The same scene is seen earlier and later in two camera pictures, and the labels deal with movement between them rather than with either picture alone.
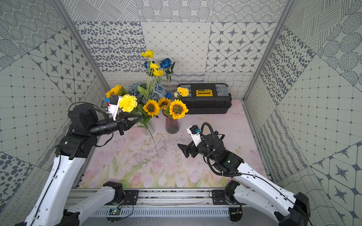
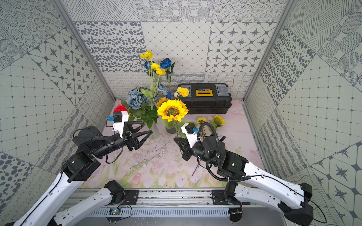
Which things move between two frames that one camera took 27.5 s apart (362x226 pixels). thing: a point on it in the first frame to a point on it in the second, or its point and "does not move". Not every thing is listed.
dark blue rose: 167,63 does not move
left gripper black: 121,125 to 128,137
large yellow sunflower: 152,108 to 171,109
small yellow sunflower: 164,102 does not move
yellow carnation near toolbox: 184,92 does not move
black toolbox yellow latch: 207,98 does not move
